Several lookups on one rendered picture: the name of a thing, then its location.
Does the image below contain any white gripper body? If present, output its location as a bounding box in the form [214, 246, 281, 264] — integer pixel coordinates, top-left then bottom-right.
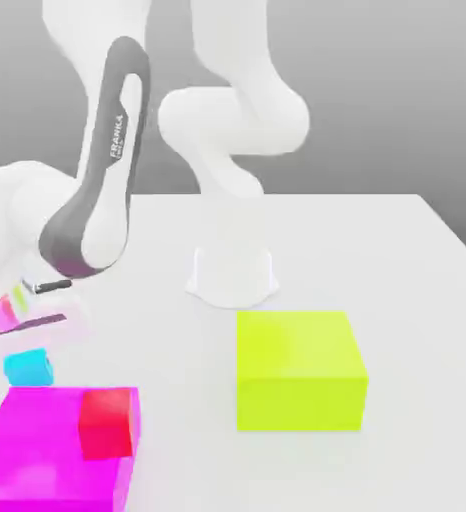
[0, 293, 87, 346]

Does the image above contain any small cyan cube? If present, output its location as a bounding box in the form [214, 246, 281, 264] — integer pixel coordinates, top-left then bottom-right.
[3, 348, 55, 388]

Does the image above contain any small red cube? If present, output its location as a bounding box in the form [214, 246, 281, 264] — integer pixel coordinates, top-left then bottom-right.
[77, 387, 135, 462]

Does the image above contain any large magenta box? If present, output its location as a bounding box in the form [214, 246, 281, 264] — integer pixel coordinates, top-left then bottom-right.
[0, 385, 141, 512]

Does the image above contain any large yellow-green box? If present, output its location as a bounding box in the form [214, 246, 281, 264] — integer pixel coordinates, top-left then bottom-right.
[236, 310, 370, 433]

